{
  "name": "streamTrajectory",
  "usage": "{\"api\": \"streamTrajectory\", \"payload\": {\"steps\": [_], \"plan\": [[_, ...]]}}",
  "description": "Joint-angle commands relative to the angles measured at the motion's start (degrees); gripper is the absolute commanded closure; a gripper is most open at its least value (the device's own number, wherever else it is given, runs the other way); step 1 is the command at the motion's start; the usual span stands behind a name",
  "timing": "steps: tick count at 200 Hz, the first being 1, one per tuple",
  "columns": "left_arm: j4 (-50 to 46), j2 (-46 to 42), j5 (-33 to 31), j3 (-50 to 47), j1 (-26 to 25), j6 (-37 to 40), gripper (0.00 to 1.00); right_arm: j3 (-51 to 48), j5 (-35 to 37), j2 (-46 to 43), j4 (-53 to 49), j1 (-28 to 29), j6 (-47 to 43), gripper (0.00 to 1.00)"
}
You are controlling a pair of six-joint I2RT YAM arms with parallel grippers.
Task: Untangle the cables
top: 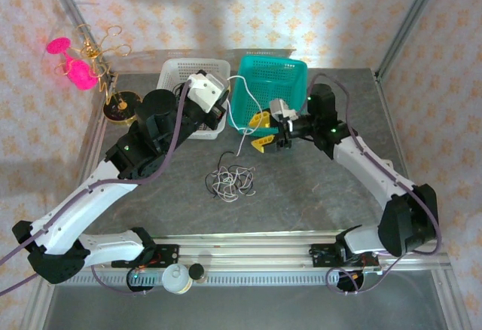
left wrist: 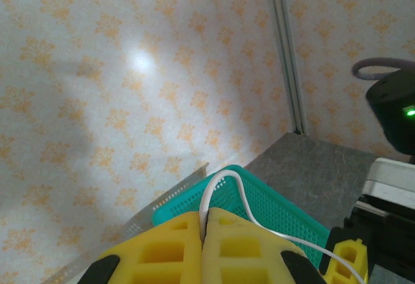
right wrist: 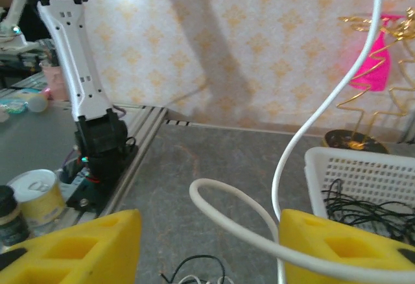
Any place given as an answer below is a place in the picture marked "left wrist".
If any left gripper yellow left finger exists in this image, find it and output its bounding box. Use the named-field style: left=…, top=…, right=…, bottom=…
left=77, top=211, right=204, bottom=284

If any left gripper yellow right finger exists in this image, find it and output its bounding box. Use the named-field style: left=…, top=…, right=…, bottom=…
left=202, top=207, right=327, bottom=284

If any thin white cable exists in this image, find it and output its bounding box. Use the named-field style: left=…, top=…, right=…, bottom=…
left=198, top=170, right=369, bottom=284

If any white perforated plastic basket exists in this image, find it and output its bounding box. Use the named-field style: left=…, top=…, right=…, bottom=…
left=41, top=162, right=210, bottom=284

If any teal perforated plastic basket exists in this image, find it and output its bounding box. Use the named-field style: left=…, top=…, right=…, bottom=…
left=151, top=163, right=331, bottom=270

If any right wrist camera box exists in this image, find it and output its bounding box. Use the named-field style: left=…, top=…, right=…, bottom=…
left=361, top=156, right=415, bottom=220

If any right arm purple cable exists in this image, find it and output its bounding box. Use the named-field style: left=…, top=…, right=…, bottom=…
left=352, top=57, right=410, bottom=80

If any aluminium frame post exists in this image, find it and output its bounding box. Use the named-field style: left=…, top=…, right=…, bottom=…
left=263, top=0, right=309, bottom=136

